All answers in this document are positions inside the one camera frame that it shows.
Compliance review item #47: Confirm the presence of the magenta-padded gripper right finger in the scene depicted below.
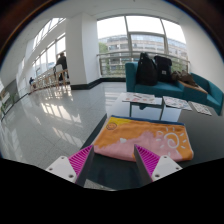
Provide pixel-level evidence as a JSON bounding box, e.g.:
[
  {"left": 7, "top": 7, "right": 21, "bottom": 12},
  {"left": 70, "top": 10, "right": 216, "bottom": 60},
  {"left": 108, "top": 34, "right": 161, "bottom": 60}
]
[{"left": 133, "top": 144, "right": 183, "bottom": 187}]

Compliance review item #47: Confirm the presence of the metal window railing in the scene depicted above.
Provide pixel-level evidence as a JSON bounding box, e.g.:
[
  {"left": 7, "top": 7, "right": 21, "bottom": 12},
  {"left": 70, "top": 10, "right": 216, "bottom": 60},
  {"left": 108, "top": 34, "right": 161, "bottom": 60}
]
[{"left": 97, "top": 50, "right": 191, "bottom": 78}]

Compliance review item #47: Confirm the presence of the row of wooden chairs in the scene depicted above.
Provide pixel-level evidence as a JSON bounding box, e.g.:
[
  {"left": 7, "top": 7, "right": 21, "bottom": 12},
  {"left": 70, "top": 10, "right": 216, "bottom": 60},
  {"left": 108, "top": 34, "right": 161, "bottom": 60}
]
[{"left": 30, "top": 68, "right": 71, "bottom": 93}]

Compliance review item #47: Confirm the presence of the black backpack with label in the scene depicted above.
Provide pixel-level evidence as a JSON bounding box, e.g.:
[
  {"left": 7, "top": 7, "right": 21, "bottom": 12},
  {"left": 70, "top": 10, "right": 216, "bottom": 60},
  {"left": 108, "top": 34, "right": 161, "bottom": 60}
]
[{"left": 153, "top": 55, "right": 174, "bottom": 84}]

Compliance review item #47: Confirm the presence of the teal sofa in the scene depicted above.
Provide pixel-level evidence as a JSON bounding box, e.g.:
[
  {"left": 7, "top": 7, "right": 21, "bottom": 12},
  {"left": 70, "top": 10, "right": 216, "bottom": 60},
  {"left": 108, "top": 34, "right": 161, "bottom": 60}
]
[{"left": 125, "top": 61, "right": 186, "bottom": 98}]

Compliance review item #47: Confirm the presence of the printed paper sheet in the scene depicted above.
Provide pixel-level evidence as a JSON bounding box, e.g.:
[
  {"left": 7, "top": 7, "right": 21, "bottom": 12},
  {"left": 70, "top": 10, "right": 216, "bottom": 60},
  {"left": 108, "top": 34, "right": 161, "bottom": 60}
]
[
  {"left": 190, "top": 101, "right": 213, "bottom": 117},
  {"left": 122, "top": 92, "right": 163, "bottom": 106},
  {"left": 162, "top": 95, "right": 193, "bottom": 112}
]

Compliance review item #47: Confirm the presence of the colourful printed towel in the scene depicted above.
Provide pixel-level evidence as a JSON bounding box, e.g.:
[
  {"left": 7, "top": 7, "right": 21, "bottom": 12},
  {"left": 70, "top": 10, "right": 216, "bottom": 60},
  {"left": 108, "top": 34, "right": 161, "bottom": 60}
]
[{"left": 93, "top": 115, "right": 195, "bottom": 163}]

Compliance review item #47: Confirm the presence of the large black backpack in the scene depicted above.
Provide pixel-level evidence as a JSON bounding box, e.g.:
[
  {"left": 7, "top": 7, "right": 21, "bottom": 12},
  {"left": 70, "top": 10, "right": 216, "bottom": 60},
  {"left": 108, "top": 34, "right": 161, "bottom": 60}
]
[{"left": 135, "top": 52, "right": 159, "bottom": 87}]

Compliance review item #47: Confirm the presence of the brown jacket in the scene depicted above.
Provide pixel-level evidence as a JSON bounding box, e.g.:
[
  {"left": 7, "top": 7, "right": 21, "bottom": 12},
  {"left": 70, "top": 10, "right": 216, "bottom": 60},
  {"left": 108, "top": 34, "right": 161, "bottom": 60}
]
[{"left": 171, "top": 69, "right": 200, "bottom": 88}]

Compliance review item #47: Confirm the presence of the teal armchair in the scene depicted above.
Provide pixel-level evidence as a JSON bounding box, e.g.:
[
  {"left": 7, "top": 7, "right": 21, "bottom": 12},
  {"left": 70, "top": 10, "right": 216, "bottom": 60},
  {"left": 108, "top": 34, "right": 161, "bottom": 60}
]
[{"left": 189, "top": 72, "right": 224, "bottom": 116}]

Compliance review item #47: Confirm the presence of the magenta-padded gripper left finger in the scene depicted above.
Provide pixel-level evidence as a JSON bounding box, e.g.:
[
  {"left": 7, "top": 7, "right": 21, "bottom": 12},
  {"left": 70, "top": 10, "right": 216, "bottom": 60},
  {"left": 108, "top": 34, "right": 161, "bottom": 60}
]
[{"left": 45, "top": 144, "right": 96, "bottom": 188}]

